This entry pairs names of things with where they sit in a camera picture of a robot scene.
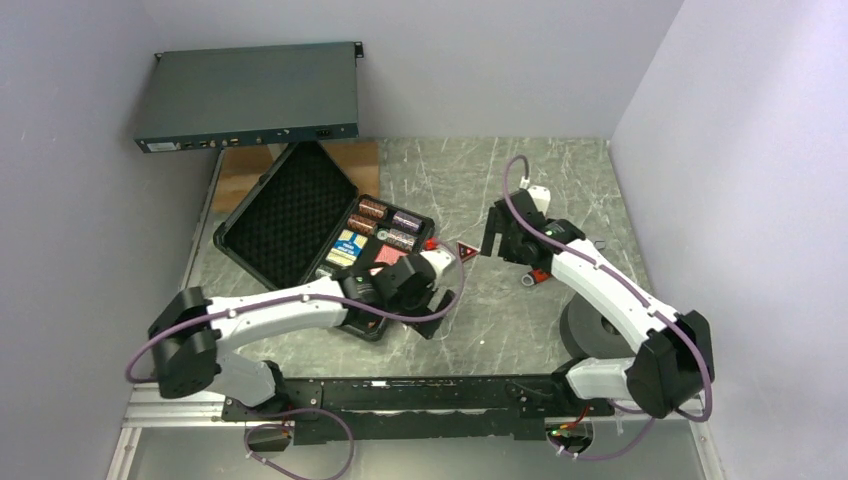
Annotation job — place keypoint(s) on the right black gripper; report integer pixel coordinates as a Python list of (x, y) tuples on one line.
[(494, 227)]

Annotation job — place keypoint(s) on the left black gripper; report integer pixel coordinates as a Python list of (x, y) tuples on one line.
[(423, 310)]

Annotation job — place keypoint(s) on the grey chip stack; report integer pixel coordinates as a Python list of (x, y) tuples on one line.
[(401, 240)]

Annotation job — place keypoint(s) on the blue white card deck box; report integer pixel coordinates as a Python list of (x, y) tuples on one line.
[(347, 248)]

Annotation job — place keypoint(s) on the red card deck box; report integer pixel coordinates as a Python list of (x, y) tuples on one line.
[(387, 255)]

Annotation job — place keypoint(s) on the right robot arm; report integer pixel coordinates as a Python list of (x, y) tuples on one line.
[(668, 358)]

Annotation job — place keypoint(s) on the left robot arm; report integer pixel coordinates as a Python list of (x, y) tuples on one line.
[(194, 342)]

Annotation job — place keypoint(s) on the purple chip stack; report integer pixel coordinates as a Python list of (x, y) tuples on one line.
[(407, 221)]

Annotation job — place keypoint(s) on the orange black chip stack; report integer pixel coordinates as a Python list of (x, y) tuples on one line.
[(363, 225), (372, 209)]

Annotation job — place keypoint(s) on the dark grey disc weight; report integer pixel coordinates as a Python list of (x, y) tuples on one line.
[(586, 333)]

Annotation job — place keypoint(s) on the black poker chip case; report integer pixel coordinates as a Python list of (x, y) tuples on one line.
[(284, 228)]

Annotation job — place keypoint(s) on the wooden board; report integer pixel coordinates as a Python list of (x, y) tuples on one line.
[(242, 167)]

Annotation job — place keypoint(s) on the dark green rack unit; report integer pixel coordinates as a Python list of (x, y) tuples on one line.
[(247, 96)]

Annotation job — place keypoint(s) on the red handled tool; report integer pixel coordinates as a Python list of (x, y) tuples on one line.
[(535, 277)]

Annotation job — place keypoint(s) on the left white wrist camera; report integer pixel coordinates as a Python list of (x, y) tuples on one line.
[(440, 258)]

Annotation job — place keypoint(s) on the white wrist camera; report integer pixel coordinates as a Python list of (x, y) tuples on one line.
[(440, 258), (541, 197)]

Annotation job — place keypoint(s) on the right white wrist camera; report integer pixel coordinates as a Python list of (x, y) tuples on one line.
[(541, 197)]

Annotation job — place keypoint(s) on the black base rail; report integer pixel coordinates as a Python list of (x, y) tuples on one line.
[(523, 407)]

